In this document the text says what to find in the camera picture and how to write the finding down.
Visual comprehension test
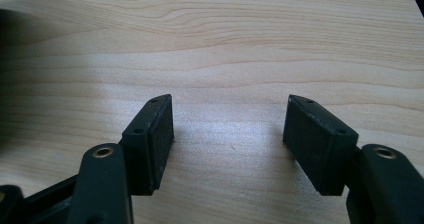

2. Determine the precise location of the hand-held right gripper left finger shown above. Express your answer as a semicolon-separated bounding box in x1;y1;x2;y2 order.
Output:
120;93;175;197

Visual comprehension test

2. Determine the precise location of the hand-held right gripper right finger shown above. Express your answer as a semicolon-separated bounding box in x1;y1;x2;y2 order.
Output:
282;94;360;197

